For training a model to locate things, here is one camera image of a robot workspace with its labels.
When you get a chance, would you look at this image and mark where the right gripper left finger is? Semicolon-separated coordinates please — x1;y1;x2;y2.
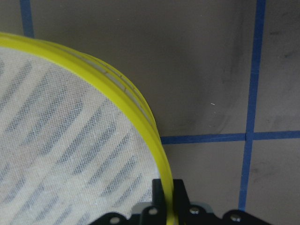
152;179;166;209

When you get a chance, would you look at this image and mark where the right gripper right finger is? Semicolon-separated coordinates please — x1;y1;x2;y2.
173;179;190;209

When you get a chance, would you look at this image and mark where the yellow steamer layer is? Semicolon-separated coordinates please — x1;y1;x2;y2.
0;33;175;225
79;52;160;138

